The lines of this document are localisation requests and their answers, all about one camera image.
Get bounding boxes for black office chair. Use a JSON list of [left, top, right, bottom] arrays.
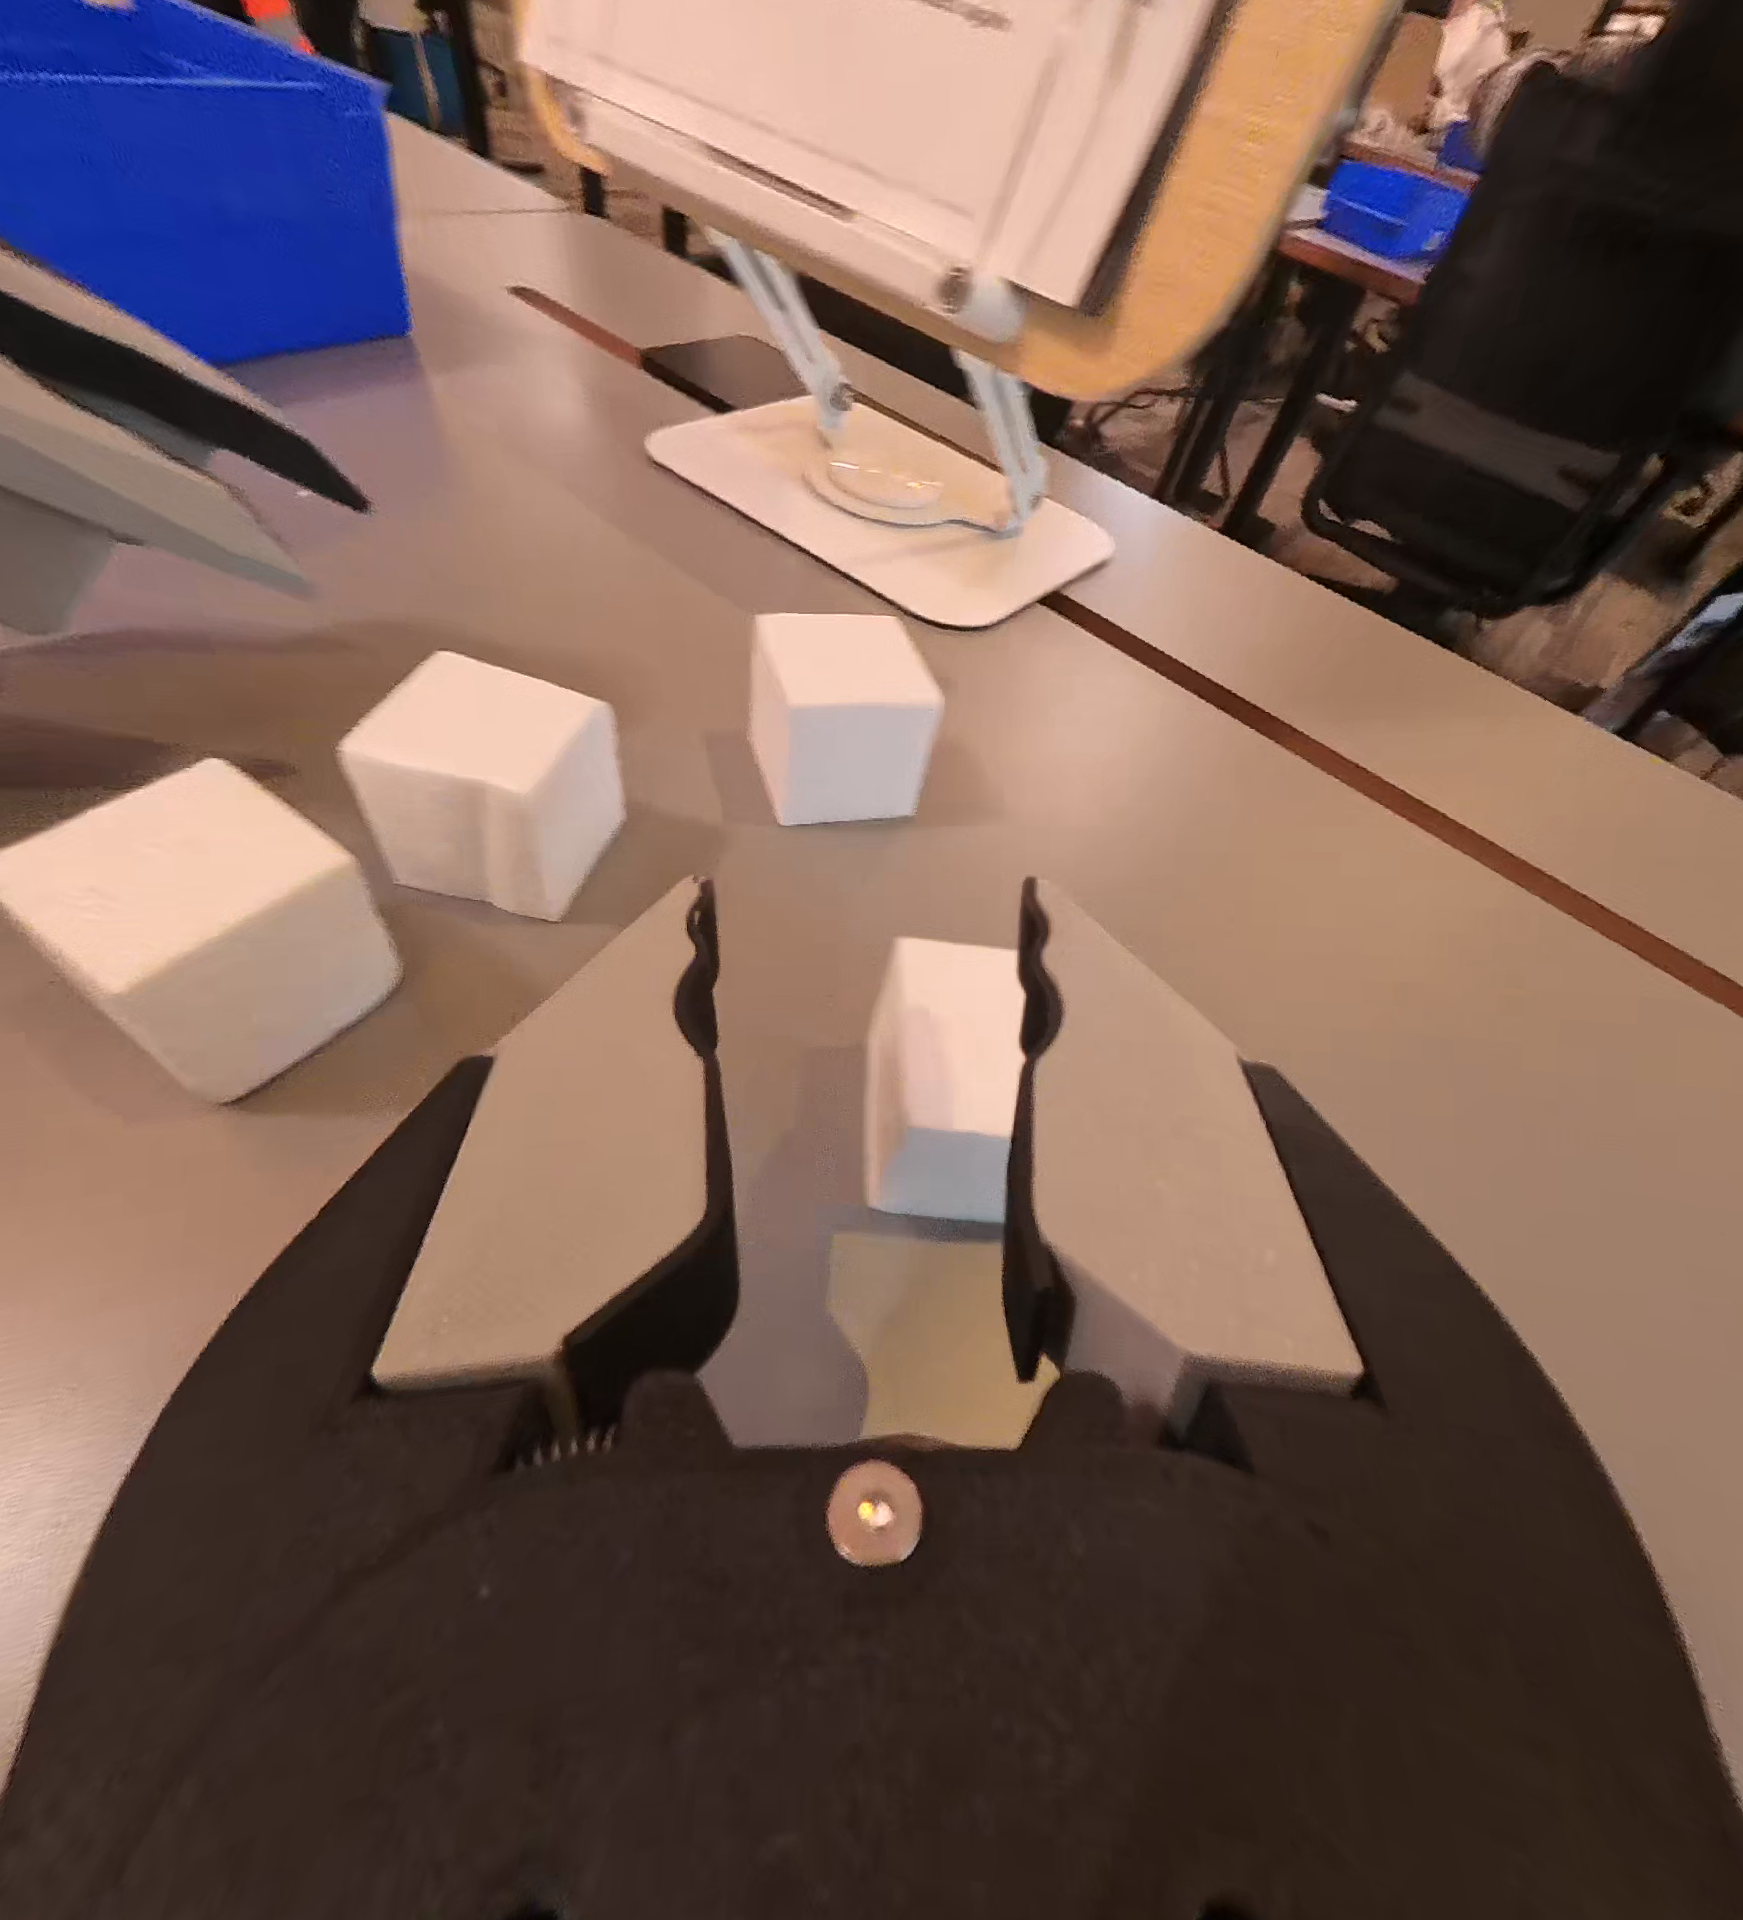
[[1299, 0, 1743, 620]]

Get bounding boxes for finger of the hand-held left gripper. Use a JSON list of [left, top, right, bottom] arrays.
[[0, 195, 374, 517], [0, 306, 312, 636]]

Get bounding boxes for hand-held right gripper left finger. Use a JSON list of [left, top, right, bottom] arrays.
[[370, 878, 743, 1389]]

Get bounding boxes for blue plastic bin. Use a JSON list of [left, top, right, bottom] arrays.
[[0, 0, 412, 372]]

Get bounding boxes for printed instruction sheet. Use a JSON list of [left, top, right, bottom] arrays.
[[521, 0, 1235, 312]]

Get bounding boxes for black phone on table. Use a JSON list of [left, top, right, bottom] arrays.
[[637, 334, 787, 417]]

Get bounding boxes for white hard foam cube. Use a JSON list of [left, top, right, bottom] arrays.
[[749, 613, 945, 828], [338, 648, 627, 924], [0, 758, 405, 1105], [863, 938, 1030, 1223]]

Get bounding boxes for white wooden document stand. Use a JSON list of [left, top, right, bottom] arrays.
[[515, 0, 1407, 631]]

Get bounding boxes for blue storage bin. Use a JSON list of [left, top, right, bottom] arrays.
[[1326, 154, 1477, 261]]

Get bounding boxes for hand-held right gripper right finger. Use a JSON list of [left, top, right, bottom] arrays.
[[999, 878, 1366, 1442]]

